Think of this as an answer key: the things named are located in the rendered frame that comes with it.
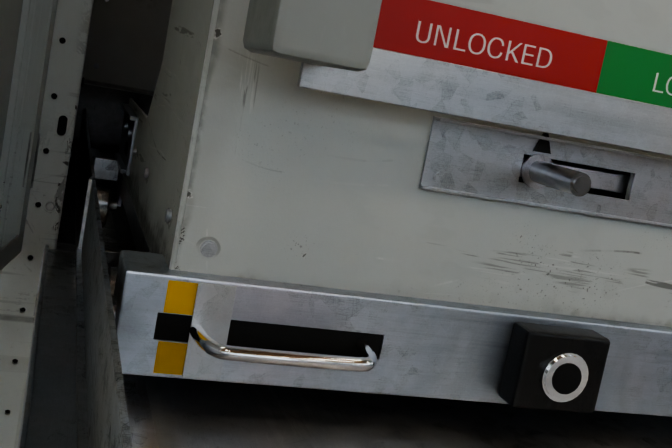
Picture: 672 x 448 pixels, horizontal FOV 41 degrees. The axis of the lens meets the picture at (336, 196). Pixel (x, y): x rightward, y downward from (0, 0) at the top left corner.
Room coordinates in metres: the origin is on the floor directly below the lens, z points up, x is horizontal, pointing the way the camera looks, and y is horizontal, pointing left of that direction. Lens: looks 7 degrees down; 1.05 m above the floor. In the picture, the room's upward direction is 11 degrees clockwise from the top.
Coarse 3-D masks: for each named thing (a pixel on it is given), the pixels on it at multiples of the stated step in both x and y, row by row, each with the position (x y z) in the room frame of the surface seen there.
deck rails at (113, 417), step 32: (96, 192) 0.75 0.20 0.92; (96, 224) 0.64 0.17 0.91; (96, 256) 0.58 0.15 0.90; (96, 288) 0.53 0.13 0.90; (96, 320) 0.49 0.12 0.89; (96, 352) 0.46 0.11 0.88; (96, 384) 0.43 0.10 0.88; (128, 384) 0.51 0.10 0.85; (96, 416) 0.40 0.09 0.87; (128, 416) 0.46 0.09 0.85
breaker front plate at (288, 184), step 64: (448, 0) 0.54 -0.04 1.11; (512, 0) 0.55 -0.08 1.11; (576, 0) 0.56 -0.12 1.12; (640, 0) 0.58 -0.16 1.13; (256, 64) 0.51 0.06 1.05; (256, 128) 0.51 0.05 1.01; (320, 128) 0.52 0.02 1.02; (384, 128) 0.53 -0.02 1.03; (448, 128) 0.54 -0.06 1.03; (512, 128) 0.56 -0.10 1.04; (192, 192) 0.50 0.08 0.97; (256, 192) 0.51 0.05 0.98; (320, 192) 0.52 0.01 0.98; (384, 192) 0.53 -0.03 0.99; (448, 192) 0.54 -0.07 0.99; (512, 192) 0.56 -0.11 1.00; (640, 192) 0.58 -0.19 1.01; (192, 256) 0.50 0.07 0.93; (256, 256) 0.51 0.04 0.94; (320, 256) 0.52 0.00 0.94; (384, 256) 0.54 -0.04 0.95; (448, 256) 0.55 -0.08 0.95; (512, 256) 0.56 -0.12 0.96; (576, 256) 0.58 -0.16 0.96; (640, 256) 0.59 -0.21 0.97; (640, 320) 0.59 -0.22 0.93
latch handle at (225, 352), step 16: (192, 336) 0.48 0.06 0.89; (208, 336) 0.47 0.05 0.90; (208, 352) 0.46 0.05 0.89; (224, 352) 0.46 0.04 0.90; (240, 352) 0.46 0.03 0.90; (256, 352) 0.46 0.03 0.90; (272, 352) 0.47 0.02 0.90; (288, 352) 0.47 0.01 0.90; (368, 352) 0.50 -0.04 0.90; (320, 368) 0.47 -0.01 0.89; (336, 368) 0.48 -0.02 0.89; (352, 368) 0.48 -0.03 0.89; (368, 368) 0.48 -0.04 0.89
